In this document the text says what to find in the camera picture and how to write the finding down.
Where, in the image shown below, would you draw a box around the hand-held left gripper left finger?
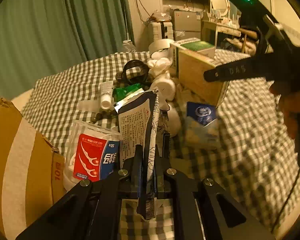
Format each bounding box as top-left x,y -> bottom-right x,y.
15,144 -> 143,240

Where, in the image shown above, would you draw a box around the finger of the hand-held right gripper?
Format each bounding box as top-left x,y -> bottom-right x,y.
203,56 -> 265,83

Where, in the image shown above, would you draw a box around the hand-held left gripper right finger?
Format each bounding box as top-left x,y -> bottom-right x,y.
152,132 -> 276,240

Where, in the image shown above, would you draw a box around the blue white printed packet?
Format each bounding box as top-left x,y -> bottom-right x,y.
117,89 -> 161,221

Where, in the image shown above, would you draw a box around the dark bead bracelet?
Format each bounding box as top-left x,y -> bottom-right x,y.
89,110 -> 118,123

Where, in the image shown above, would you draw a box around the white lace scrunchie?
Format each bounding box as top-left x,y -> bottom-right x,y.
147,57 -> 177,103

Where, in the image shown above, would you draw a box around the brown cardboard box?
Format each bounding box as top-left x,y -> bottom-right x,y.
0,97 -> 66,240

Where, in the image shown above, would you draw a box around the person's right hand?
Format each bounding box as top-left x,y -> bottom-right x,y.
269,82 -> 300,140

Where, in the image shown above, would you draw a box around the tissue box green top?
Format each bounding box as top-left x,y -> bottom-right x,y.
170,37 -> 231,108

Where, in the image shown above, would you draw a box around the wooden vanity table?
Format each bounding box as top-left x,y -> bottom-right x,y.
201,19 -> 243,48

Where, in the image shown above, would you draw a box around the blue clear snack bag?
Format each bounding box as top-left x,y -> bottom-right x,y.
184,101 -> 221,150

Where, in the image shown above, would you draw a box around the clear jar red blue label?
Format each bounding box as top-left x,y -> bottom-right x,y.
63,119 -> 122,193

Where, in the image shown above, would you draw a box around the checked bed sheet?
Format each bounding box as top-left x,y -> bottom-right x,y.
21,49 -> 300,240

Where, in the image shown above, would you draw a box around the grey small fridge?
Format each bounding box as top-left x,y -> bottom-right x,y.
170,9 -> 203,42

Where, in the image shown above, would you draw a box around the round white mirror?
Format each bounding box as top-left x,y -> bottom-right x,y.
211,0 -> 230,16

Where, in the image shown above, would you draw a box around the green packet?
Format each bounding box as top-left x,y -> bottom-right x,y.
113,83 -> 143,103

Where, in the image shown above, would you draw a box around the white tape roll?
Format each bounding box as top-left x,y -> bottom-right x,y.
148,39 -> 176,56

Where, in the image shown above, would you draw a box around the white squeeze tube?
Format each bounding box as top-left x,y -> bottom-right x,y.
100,81 -> 114,110

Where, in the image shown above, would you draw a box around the white suitcase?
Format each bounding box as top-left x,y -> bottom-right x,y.
150,21 -> 174,42

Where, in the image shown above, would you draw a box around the black goggles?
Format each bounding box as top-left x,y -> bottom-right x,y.
116,59 -> 152,86

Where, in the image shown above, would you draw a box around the clear water bottle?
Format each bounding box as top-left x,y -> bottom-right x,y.
122,39 -> 136,53

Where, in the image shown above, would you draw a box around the green curtain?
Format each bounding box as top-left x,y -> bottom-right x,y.
0,0 -> 136,101

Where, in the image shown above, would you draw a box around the black cable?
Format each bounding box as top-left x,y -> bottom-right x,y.
271,169 -> 300,233

